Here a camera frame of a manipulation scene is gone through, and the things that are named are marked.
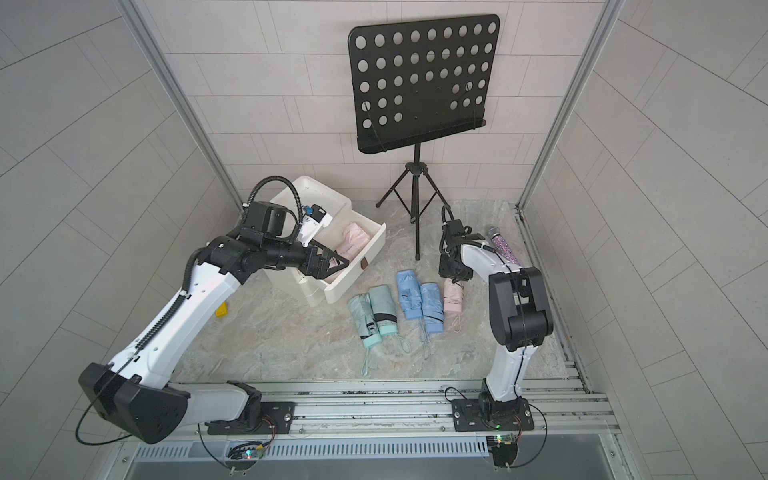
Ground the yellow small block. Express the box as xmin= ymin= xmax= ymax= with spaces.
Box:
xmin=215 ymin=302 xmax=228 ymax=318

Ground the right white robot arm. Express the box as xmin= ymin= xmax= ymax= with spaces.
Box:
xmin=438 ymin=205 xmax=554 ymax=434

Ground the pink umbrella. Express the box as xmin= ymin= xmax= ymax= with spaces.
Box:
xmin=443 ymin=278 xmax=464 ymax=315
xmin=335 ymin=222 xmax=372 ymax=263

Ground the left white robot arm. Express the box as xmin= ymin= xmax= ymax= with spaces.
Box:
xmin=78 ymin=175 xmax=349 ymax=444

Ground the white top drawer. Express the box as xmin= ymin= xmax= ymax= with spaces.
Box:
xmin=308 ymin=208 xmax=386 ymax=306

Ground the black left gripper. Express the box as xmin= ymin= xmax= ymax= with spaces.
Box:
xmin=262 ymin=233 xmax=350 ymax=279

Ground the aluminium rail frame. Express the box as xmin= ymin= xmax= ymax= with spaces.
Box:
xmin=119 ymin=359 xmax=622 ymax=445

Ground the green circuit board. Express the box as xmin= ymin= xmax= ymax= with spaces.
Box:
xmin=486 ymin=432 xmax=518 ymax=453
xmin=227 ymin=441 xmax=269 ymax=461

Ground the white three-drawer cabinet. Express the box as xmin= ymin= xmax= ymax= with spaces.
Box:
xmin=265 ymin=176 xmax=353 ymax=307

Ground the black perforated music stand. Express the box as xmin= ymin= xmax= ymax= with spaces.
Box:
xmin=347 ymin=14 xmax=502 ymax=226

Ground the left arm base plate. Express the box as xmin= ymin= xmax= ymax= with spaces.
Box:
xmin=206 ymin=401 xmax=296 ymax=436

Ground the left green circuit board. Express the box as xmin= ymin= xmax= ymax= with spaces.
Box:
xmin=227 ymin=441 xmax=269 ymax=461

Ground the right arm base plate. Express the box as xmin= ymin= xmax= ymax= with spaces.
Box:
xmin=450 ymin=396 xmax=535 ymax=432

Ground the purple glitter microphone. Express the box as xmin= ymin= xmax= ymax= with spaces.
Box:
xmin=487 ymin=225 xmax=523 ymax=267

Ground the mint green folded umbrella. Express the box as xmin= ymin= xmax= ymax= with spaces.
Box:
xmin=348 ymin=293 xmax=382 ymax=349

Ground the right green circuit board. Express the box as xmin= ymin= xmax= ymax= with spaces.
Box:
xmin=486 ymin=432 xmax=518 ymax=453

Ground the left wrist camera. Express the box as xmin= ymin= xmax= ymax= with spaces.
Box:
xmin=297 ymin=204 xmax=333 ymax=247

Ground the light blue folded umbrella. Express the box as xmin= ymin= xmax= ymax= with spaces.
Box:
xmin=396 ymin=270 xmax=423 ymax=320

